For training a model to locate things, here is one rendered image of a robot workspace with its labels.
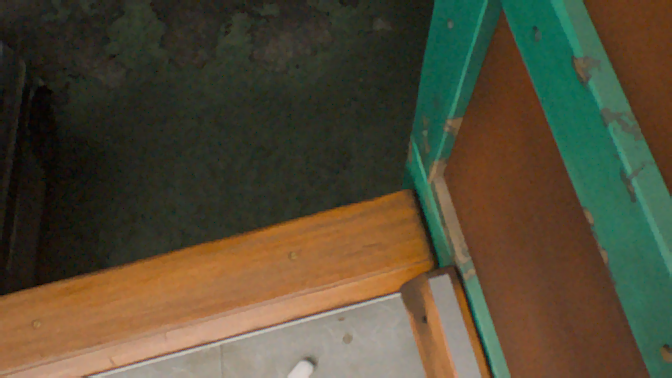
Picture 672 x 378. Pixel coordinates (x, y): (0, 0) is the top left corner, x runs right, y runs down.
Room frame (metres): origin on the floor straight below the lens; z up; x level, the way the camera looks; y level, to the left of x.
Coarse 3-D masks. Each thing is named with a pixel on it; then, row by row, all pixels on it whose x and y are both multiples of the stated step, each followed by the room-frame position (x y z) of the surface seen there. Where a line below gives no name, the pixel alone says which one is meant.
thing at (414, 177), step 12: (408, 156) 0.27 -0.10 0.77; (408, 168) 0.27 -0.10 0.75; (420, 168) 0.24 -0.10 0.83; (408, 180) 0.26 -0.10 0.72; (420, 180) 0.23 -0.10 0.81; (420, 192) 0.23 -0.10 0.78; (420, 204) 0.22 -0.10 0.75; (432, 204) 0.19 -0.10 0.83; (432, 216) 0.18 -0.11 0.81; (432, 228) 0.18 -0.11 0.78; (432, 240) 0.17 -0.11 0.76; (444, 240) 0.15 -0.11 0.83; (444, 252) 0.14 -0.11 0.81; (444, 264) 0.13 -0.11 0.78
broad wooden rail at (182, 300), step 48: (240, 240) 0.20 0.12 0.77; (288, 240) 0.19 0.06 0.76; (336, 240) 0.18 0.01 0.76; (384, 240) 0.17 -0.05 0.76; (48, 288) 0.17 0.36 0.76; (96, 288) 0.17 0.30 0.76; (144, 288) 0.16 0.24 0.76; (192, 288) 0.15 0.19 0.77; (240, 288) 0.14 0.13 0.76; (288, 288) 0.13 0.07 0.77; (336, 288) 0.13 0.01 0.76; (384, 288) 0.12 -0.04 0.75; (0, 336) 0.12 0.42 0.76; (48, 336) 0.12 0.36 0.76; (96, 336) 0.11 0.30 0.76; (144, 336) 0.10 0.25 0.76; (192, 336) 0.09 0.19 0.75
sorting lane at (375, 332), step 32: (320, 320) 0.09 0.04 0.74; (352, 320) 0.09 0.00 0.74; (384, 320) 0.08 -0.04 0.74; (192, 352) 0.08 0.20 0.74; (224, 352) 0.07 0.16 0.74; (256, 352) 0.07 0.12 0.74; (288, 352) 0.06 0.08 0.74; (320, 352) 0.06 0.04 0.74; (352, 352) 0.05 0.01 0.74; (384, 352) 0.05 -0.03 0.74; (416, 352) 0.04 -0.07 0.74
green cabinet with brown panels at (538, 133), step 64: (448, 0) 0.26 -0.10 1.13; (512, 0) 0.19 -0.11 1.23; (576, 0) 0.16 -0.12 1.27; (640, 0) 0.13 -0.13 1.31; (448, 64) 0.23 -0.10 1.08; (512, 64) 0.18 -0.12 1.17; (576, 64) 0.13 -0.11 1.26; (640, 64) 0.11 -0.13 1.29; (448, 128) 0.21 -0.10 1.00; (512, 128) 0.16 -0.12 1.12; (576, 128) 0.11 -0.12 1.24; (640, 128) 0.09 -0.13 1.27; (448, 192) 0.19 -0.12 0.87; (512, 192) 0.13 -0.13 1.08; (576, 192) 0.08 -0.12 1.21; (640, 192) 0.06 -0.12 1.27; (512, 256) 0.09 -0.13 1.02; (576, 256) 0.06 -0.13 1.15; (640, 256) 0.04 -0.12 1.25; (512, 320) 0.05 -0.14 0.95; (576, 320) 0.03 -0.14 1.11; (640, 320) 0.02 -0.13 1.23
